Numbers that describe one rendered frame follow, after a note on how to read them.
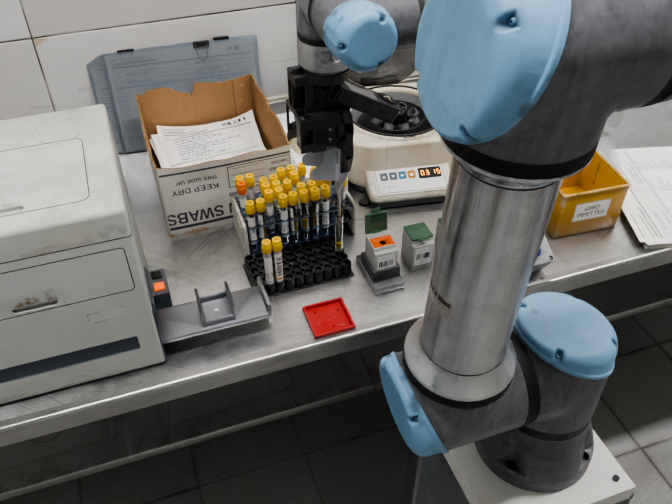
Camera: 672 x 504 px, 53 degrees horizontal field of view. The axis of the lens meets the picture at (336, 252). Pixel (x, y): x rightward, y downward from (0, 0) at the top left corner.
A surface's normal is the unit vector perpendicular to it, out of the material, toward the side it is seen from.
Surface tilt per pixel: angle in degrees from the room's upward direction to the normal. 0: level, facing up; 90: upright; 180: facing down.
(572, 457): 71
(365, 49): 90
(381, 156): 90
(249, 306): 0
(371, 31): 90
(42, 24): 90
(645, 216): 1
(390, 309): 0
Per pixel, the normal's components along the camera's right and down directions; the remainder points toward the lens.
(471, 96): -0.93, 0.13
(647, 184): 0.01, -0.75
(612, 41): 0.31, 0.32
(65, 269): 0.33, 0.63
